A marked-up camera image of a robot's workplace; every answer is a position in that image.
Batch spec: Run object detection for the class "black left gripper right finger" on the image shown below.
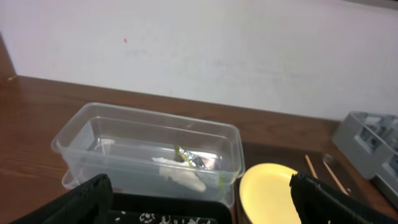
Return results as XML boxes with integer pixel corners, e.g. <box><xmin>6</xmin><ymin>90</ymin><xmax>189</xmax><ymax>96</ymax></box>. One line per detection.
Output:
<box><xmin>289</xmin><ymin>173</ymin><xmax>397</xmax><ymax>224</ymax></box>

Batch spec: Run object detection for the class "left wooden chopstick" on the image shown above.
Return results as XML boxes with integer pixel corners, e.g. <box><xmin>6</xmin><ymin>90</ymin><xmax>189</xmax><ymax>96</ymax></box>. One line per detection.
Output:
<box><xmin>305</xmin><ymin>155</ymin><xmax>318</xmax><ymax>179</ymax></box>

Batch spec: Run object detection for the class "clear plastic container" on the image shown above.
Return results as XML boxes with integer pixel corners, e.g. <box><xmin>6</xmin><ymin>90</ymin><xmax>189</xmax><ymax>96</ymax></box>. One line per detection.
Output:
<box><xmin>51</xmin><ymin>103</ymin><xmax>245</xmax><ymax>207</ymax></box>

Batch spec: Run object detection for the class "grey dishwasher rack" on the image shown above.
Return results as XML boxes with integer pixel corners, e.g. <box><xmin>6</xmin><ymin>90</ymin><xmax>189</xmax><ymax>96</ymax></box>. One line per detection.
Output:
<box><xmin>332</xmin><ymin>111</ymin><xmax>397</xmax><ymax>208</ymax></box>

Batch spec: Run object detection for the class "black waste tray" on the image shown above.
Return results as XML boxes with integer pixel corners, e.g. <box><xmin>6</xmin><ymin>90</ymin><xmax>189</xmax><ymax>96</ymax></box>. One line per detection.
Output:
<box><xmin>108</xmin><ymin>193</ymin><xmax>233</xmax><ymax>224</ymax></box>

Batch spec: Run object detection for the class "yellow plate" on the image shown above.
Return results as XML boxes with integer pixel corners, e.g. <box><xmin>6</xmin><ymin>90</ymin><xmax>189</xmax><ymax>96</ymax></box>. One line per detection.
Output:
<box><xmin>239</xmin><ymin>163</ymin><xmax>301</xmax><ymax>224</ymax></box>

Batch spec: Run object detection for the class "wooden chopstick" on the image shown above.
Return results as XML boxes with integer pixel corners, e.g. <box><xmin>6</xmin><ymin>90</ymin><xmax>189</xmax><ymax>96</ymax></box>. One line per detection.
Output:
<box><xmin>305</xmin><ymin>155</ymin><xmax>318</xmax><ymax>179</ymax></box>
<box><xmin>323</xmin><ymin>161</ymin><xmax>349</xmax><ymax>195</ymax></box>

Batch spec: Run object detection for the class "green snack wrapper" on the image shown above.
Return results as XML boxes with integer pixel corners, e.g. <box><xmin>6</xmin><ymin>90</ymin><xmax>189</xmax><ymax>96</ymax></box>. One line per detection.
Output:
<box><xmin>174</xmin><ymin>145</ymin><xmax>224</xmax><ymax>189</ymax></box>

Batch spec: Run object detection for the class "white tissue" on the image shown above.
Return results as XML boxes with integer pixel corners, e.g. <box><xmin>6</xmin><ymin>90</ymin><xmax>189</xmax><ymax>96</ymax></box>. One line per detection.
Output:
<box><xmin>152</xmin><ymin>157</ymin><xmax>206</xmax><ymax>192</ymax></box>

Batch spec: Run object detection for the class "right wooden chopstick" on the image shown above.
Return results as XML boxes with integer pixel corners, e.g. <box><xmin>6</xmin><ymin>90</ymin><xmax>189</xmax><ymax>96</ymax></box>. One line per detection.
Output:
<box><xmin>323</xmin><ymin>161</ymin><xmax>349</xmax><ymax>195</ymax></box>

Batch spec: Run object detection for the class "dark brown serving tray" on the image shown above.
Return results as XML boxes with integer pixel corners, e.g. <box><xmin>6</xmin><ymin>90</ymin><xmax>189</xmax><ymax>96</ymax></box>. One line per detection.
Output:
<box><xmin>243</xmin><ymin>142</ymin><xmax>371</xmax><ymax>207</ymax></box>

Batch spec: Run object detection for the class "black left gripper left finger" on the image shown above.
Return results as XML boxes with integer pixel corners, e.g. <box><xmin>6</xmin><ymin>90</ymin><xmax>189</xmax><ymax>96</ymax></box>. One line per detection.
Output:
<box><xmin>11</xmin><ymin>174</ymin><xmax>113</xmax><ymax>224</ymax></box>

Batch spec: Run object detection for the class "rice food waste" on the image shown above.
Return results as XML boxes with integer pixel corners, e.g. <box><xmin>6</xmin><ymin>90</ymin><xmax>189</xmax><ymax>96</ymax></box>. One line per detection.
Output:
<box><xmin>107</xmin><ymin>211</ymin><xmax>218</xmax><ymax>224</ymax></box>

